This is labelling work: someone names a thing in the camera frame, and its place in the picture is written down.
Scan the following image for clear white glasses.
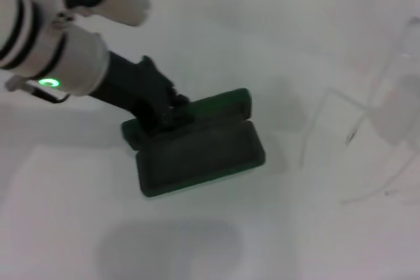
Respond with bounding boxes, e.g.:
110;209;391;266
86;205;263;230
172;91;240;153
299;16;420;205

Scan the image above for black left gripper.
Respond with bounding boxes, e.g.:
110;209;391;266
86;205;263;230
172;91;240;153
88;50;195;134

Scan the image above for green glasses case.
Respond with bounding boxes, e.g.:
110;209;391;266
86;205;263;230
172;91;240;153
121;87;266;199

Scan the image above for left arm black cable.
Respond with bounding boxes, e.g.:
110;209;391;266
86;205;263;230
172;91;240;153
31;87;70;104

